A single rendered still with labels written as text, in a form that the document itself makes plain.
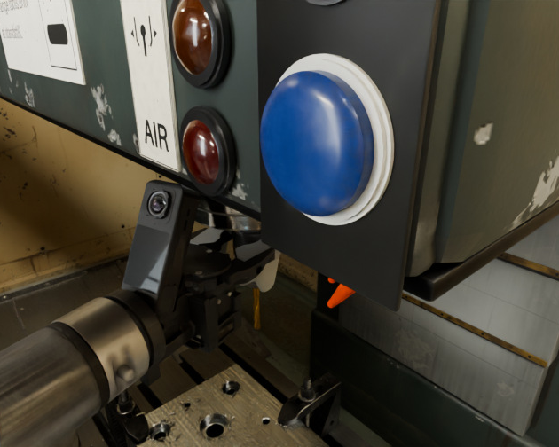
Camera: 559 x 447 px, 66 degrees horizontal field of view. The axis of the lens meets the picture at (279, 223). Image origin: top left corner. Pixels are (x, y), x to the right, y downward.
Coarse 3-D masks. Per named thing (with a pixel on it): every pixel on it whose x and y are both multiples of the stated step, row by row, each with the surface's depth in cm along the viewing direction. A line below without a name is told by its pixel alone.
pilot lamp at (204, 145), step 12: (192, 132) 12; (204, 132) 12; (192, 144) 12; (204, 144) 12; (192, 156) 13; (204, 156) 12; (216, 156) 12; (192, 168) 13; (204, 168) 12; (216, 168) 12; (204, 180) 13
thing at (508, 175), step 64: (448, 0) 7; (512, 0) 7; (0, 64) 33; (128, 64) 16; (256, 64) 10; (448, 64) 7; (512, 64) 8; (64, 128) 27; (128, 128) 17; (256, 128) 11; (448, 128) 8; (512, 128) 8; (256, 192) 12; (448, 192) 8; (512, 192) 9; (448, 256) 9
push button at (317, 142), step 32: (288, 96) 9; (320, 96) 8; (352, 96) 8; (288, 128) 9; (320, 128) 8; (352, 128) 8; (288, 160) 9; (320, 160) 8; (352, 160) 8; (288, 192) 9; (320, 192) 9; (352, 192) 8
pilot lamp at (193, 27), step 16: (192, 0) 11; (176, 16) 11; (192, 16) 11; (176, 32) 12; (192, 32) 11; (208, 32) 11; (176, 48) 12; (192, 48) 11; (208, 48) 11; (192, 64) 12
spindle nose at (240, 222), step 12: (204, 204) 41; (216, 204) 40; (204, 216) 42; (216, 216) 41; (228, 216) 41; (240, 216) 40; (216, 228) 42; (228, 228) 41; (240, 228) 41; (252, 228) 41
